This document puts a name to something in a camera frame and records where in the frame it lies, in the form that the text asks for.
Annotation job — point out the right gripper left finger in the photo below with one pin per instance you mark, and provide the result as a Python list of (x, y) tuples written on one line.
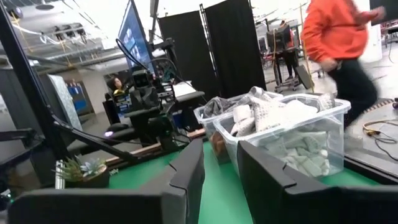
[(174, 205)]

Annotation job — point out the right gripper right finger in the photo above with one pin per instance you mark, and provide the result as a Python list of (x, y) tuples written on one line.
[(280, 208)]

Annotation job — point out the grey knitted garment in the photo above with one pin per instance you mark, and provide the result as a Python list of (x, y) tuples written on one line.
[(308, 155)]

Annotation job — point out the clear plastic bin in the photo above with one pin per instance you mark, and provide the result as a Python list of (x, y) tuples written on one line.
[(203, 124), (337, 124)]

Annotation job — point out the grey striped towel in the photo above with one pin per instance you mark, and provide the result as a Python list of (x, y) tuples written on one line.
[(217, 107)]

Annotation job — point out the orange towel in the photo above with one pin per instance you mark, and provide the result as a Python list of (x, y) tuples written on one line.
[(219, 145)]

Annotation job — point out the grey plaid towel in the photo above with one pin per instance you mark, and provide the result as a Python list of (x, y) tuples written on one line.
[(267, 115)]

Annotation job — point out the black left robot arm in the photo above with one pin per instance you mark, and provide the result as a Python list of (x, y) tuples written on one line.
[(149, 124)]

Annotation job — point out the person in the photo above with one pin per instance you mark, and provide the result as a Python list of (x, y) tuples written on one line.
[(335, 31), (287, 56), (115, 84)]

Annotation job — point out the black computer mouse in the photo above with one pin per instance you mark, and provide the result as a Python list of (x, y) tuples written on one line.
[(118, 127)]

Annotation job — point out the white paper sheet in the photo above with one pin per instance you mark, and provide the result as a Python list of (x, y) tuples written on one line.
[(183, 88)]

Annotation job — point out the grey desk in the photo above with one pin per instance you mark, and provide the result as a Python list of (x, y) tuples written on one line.
[(191, 96)]

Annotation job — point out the green table mat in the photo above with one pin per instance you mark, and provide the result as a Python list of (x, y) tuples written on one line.
[(220, 193)]

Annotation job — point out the computer monitor blue screen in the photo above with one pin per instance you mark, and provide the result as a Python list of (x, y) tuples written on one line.
[(133, 37)]

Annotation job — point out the black partition panel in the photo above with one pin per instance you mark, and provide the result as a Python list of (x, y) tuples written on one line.
[(236, 46), (186, 53)]

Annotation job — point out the blue board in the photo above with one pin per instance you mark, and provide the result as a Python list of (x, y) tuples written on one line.
[(79, 99)]

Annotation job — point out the white quilted panel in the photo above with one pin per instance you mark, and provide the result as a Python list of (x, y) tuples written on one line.
[(65, 99)]

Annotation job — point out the small potted succulent plant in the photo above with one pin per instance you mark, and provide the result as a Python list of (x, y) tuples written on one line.
[(87, 171)]

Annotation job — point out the black floor mat orange stripes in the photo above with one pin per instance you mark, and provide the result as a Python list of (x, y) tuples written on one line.
[(377, 106)]

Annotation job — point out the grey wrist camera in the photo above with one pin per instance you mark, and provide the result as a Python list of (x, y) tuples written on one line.
[(140, 79)]

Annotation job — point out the silver metal bracket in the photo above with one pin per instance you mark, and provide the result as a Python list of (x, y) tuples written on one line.
[(59, 177)]

